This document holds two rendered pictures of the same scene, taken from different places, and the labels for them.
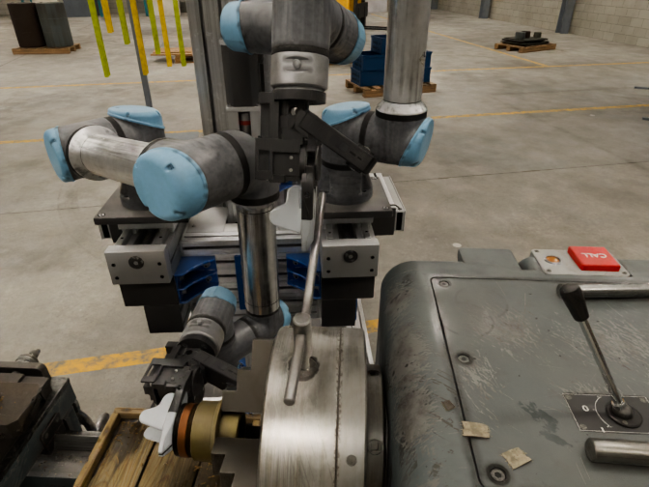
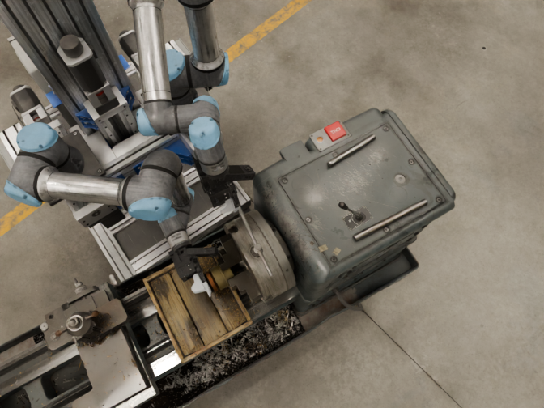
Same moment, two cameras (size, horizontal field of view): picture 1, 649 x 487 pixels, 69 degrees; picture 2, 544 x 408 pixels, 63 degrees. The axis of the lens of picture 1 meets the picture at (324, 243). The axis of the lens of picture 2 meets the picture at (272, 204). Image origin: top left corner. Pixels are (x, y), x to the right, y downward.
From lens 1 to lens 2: 1.01 m
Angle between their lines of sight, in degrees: 44
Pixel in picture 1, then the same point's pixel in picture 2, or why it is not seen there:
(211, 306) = (172, 224)
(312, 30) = (220, 153)
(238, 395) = (226, 263)
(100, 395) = (30, 244)
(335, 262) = not seen: hidden behind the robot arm
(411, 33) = (208, 31)
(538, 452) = (342, 245)
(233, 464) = (242, 286)
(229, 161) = (171, 181)
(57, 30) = not seen: outside the picture
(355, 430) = (285, 261)
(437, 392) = (307, 240)
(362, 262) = not seen: hidden behind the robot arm
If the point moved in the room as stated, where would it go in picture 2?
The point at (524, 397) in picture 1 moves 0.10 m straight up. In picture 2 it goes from (332, 226) to (337, 216)
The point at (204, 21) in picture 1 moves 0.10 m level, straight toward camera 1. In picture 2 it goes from (37, 47) to (57, 66)
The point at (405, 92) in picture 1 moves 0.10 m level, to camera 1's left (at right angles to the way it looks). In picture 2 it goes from (211, 57) to (184, 70)
